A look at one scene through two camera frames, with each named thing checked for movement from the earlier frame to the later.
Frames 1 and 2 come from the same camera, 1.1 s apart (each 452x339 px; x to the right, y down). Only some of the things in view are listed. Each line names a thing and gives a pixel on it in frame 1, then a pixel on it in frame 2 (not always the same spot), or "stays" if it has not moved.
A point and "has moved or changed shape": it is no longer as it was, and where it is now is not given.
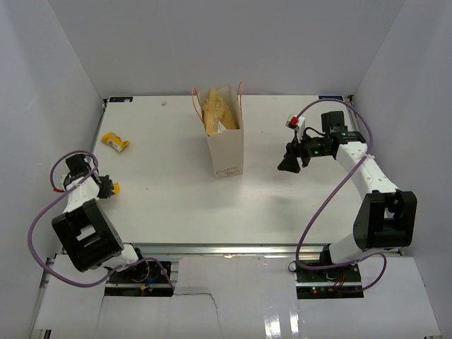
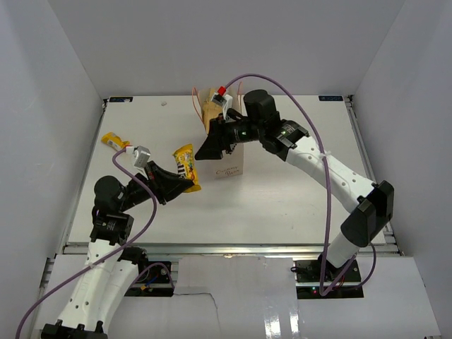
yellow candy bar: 116,188 has moved or changed shape
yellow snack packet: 114,140 stays
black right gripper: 294,150 -> 218,140
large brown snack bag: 217,115 stays
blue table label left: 120,99 stays
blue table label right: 340,97 stays
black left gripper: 107,183 -> 164,183
